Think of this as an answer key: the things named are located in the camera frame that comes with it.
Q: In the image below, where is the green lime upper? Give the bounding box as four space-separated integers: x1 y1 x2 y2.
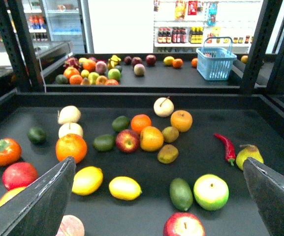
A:
112 116 130 132

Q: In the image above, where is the black far fruit shelf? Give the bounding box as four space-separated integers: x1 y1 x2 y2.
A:
45 53 245 94

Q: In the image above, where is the black near fruit shelf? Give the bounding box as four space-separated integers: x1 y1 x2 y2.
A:
0 92 284 236

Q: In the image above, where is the green lime near apple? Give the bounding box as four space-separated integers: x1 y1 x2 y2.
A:
169 178 193 211

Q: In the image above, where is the red apple left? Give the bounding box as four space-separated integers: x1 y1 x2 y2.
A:
2 162 38 190

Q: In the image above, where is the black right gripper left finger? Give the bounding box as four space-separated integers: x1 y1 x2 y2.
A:
0 157 76 236

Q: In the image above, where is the white pear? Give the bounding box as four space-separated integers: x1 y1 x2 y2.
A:
58 105 81 124
58 122 83 138
153 96 174 118

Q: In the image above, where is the brown kiwi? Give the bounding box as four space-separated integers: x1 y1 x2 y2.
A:
161 126 179 143
157 144 179 164

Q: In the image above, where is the yellow orange apple centre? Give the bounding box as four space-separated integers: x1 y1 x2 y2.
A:
140 126 164 152

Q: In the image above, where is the black fruit shelf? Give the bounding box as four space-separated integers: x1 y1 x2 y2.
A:
0 92 284 236
45 53 245 94

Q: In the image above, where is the yellow green pear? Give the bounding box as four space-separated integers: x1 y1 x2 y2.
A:
236 144 264 171

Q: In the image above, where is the orange mango left edge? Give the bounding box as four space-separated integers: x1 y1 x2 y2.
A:
0 187 26 207

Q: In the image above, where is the yellow lemon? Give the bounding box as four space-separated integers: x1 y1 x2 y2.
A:
109 176 142 201
72 166 103 196

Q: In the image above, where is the red chili pepper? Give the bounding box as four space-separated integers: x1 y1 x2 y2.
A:
214 133 236 166

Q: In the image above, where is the red yellow apple centre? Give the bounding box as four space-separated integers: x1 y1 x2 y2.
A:
115 129 140 153

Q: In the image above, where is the small orange centre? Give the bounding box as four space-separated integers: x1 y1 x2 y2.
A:
130 114 152 134

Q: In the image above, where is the large orange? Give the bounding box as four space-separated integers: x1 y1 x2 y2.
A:
55 133 88 164

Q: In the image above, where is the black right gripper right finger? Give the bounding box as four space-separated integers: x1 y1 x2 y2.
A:
243 157 284 236

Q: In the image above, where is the dark green lime left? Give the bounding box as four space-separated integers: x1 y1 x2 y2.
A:
27 127 47 145

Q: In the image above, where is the light blue far basket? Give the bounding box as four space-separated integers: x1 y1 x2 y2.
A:
196 36 237 81

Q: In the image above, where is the yellow orange apple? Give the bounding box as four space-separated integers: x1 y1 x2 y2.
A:
170 110 193 133
140 126 164 152

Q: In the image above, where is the green apple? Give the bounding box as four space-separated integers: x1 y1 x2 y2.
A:
193 174 229 211

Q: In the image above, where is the brown kiwi lower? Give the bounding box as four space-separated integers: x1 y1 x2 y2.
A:
157 144 179 164

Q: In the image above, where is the pink peach front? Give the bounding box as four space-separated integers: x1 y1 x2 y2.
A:
56 215 85 236

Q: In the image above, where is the red apple front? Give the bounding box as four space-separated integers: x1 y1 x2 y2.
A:
162 212 206 236

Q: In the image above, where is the white pear back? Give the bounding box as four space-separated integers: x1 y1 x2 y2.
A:
153 96 174 118

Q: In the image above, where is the green lime centre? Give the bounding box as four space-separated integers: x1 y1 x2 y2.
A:
93 134 115 152

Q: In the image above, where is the white wall product shelf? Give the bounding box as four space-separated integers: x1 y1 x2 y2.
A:
153 0 263 51

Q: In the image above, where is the white pear left upper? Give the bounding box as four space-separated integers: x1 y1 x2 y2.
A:
58 105 81 124

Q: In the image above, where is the yellow orange apple back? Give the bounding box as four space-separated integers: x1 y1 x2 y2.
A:
170 110 193 133

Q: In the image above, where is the brown kiwi upper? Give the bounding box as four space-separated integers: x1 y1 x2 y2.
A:
161 126 179 143

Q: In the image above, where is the orange persimmon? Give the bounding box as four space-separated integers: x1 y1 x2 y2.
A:
0 138 22 167

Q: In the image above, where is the white pear left lower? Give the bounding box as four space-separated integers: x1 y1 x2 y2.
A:
58 122 83 138

